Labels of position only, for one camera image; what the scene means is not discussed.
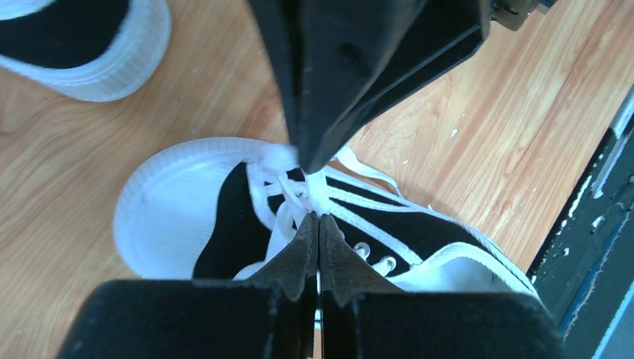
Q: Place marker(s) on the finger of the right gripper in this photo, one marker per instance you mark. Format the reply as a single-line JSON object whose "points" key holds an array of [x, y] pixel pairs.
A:
{"points": [[325, 55]]}

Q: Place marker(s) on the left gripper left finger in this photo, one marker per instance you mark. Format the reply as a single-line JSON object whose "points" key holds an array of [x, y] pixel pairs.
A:
{"points": [[268, 315]]}

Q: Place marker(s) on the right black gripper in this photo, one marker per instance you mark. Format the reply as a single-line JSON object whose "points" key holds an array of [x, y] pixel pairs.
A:
{"points": [[515, 10]]}

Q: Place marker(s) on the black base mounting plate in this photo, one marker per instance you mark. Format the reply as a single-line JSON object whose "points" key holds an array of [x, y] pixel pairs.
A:
{"points": [[584, 270]]}

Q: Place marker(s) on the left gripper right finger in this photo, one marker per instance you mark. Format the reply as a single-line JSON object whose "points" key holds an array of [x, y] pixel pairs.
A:
{"points": [[365, 316]]}

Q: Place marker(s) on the black white sneaker with laces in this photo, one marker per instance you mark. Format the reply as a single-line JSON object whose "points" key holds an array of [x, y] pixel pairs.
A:
{"points": [[93, 51]]}

